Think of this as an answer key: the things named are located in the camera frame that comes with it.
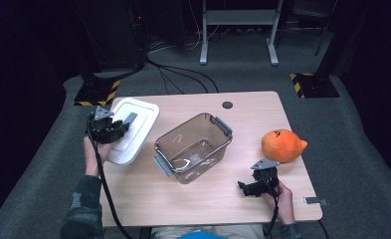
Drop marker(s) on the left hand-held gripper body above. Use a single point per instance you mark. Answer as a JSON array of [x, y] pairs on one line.
[[100, 127]]

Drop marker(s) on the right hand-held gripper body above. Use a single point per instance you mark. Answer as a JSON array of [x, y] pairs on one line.
[[269, 179]]

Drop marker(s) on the white container lid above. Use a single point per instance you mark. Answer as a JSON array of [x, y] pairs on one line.
[[140, 126]]

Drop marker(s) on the orange plush toy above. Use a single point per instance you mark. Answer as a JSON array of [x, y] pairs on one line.
[[282, 146]]

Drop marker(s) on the clear brown storage container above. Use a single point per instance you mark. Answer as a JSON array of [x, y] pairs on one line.
[[193, 149]]

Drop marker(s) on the person's right hand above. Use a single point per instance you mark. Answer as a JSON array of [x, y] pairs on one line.
[[286, 205]]

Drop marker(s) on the person's left hand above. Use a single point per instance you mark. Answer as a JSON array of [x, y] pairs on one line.
[[89, 159]]

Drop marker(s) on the black striped stand base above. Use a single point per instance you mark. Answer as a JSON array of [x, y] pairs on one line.
[[315, 86], [97, 94]]

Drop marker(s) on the person's blue shirt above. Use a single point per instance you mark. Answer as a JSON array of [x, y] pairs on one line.
[[199, 236]]

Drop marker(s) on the black table grommet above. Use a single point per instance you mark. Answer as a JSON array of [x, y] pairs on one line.
[[227, 105]]

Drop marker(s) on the grey table edge bracket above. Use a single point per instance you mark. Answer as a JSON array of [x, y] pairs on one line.
[[315, 200]]

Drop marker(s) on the white metal desk frame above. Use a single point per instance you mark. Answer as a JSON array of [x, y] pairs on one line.
[[239, 16]]

